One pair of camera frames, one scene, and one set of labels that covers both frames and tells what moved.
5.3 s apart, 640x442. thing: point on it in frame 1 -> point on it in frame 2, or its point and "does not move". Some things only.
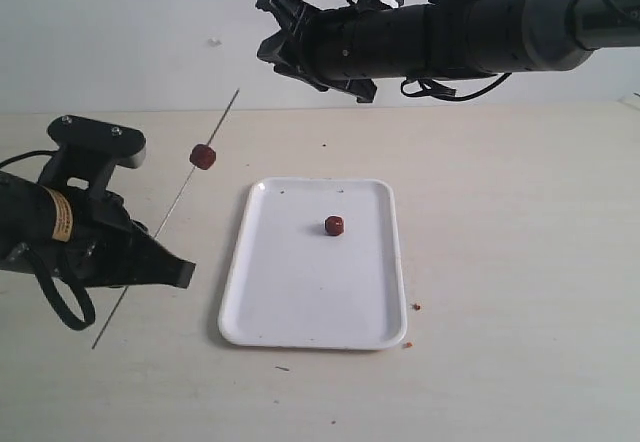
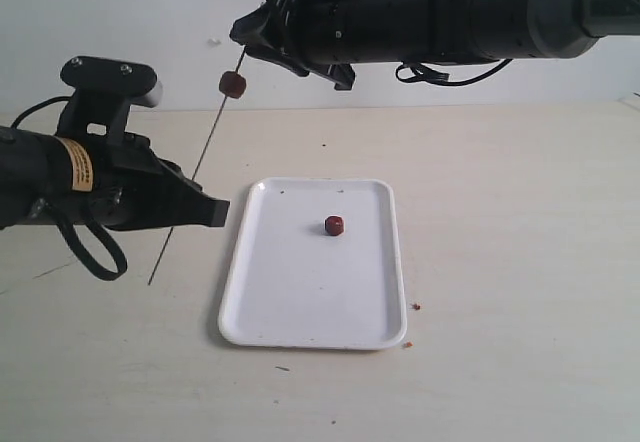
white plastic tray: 293,284 does not move
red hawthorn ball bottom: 202,156 -> 232,84
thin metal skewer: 169,210 -> 194,173
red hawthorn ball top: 334,225 does not move
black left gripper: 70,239 -> 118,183
